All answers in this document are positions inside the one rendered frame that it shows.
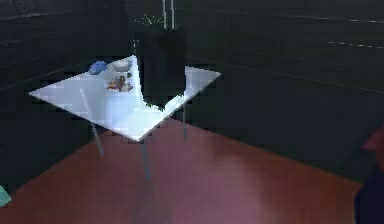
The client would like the black box planter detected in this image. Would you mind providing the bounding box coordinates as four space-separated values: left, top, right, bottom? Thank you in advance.
133 0 188 101

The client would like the white glass table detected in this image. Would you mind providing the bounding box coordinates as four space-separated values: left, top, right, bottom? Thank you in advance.
28 54 223 182

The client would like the plate of colourful food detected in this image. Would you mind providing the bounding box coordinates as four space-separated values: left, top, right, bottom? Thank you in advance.
106 75 134 93

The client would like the white bowl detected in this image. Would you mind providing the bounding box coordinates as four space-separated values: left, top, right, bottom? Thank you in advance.
111 59 133 73

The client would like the blue round object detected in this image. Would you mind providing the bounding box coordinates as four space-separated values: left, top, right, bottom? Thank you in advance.
88 60 109 76

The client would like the dark red and navy object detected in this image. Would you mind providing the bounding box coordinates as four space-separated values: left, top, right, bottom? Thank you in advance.
353 124 384 224

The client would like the teal object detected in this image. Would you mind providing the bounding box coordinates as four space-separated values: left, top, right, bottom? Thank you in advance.
0 184 12 208

